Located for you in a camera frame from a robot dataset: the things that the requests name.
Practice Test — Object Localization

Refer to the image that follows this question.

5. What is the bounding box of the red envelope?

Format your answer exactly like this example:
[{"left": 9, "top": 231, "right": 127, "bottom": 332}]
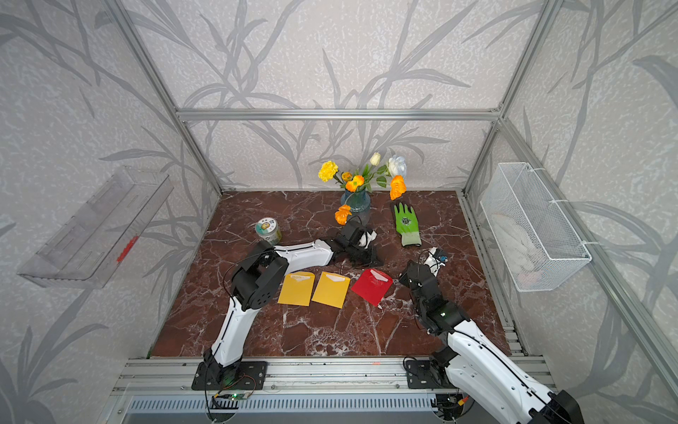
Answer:
[{"left": 351, "top": 269, "right": 393, "bottom": 307}]

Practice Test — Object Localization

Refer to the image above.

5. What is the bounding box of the white cloth in basket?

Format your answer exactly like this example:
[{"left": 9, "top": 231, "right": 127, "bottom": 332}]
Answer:
[{"left": 491, "top": 214, "right": 543, "bottom": 290}]

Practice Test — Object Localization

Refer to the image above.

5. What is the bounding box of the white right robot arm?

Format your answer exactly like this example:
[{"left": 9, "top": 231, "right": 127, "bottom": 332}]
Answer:
[{"left": 398, "top": 261, "right": 584, "bottom": 423}]

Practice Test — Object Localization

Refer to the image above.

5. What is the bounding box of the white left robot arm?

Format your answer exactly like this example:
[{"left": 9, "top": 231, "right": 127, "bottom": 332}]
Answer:
[{"left": 203, "top": 218, "right": 381, "bottom": 376}]

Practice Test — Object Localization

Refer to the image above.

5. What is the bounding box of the white wire wall basket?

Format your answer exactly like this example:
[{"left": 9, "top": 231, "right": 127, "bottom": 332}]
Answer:
[{"left": 480, "top": 163, "right": 591, "bottom": 293}]

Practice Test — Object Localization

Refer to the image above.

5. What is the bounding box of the clear acrylic wall shelf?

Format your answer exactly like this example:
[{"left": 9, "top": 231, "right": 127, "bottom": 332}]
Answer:
[{"left": 18, "top": 166, "right": 174, "bottom": 290}]

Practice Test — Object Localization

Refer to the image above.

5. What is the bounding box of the round sunflower label jar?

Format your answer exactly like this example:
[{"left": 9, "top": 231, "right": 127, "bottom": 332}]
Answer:
[{"left": 255, "top": 217, "right": 282, "bottom": 246}]

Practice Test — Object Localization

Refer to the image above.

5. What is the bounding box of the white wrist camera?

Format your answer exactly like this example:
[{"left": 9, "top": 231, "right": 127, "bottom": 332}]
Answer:
[
  {"left": 424, "top": 247, "right": 448, "bottom": 277},
  {"left": 358, "top": 230, "right": 377, "bottom": 248}
]

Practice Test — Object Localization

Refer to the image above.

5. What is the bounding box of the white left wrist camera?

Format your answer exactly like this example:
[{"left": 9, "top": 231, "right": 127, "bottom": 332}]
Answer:
[{"left": 358, "top": 230, "right": 377, "bottom": 248}]

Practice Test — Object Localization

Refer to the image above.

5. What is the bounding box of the green work glove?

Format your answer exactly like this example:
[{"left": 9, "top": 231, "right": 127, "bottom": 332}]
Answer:
[{"left": 394, "top": 202, "right": 421, "bottom": 247}]

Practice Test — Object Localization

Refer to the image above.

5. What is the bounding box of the artificial flower bouquet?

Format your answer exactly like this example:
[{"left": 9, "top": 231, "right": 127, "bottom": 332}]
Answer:
[{"left": 318, "top": 152, "right": 407, "bottom": 225}]

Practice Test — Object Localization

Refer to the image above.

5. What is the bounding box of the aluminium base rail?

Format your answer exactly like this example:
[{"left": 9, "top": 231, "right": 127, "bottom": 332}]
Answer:
[{"left": 110, "top": 357, "right": 554, "bottom": 396}]

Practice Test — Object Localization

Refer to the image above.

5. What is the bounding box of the small yellow envelope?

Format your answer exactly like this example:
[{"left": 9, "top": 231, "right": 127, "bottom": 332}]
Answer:
[{"left": 278, "top": 271, "right": 315, "bottom": 307}]

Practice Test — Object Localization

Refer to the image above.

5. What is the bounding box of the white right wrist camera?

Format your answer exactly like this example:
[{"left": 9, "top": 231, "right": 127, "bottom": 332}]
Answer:
[{"left": 424, "top": 247, "right": 448, "bottom": 277}]

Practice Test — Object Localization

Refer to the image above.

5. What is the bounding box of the blue textured glass vase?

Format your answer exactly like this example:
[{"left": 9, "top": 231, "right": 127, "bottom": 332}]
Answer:
[{"left": 341, "top": 190, "right": 371, "bottom": 225}]

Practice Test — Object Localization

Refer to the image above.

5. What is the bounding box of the large yellow envelope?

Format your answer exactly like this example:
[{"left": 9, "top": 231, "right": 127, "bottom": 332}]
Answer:
[{"left": 312, "top": 272, "right": 351, "bottom": 309}]

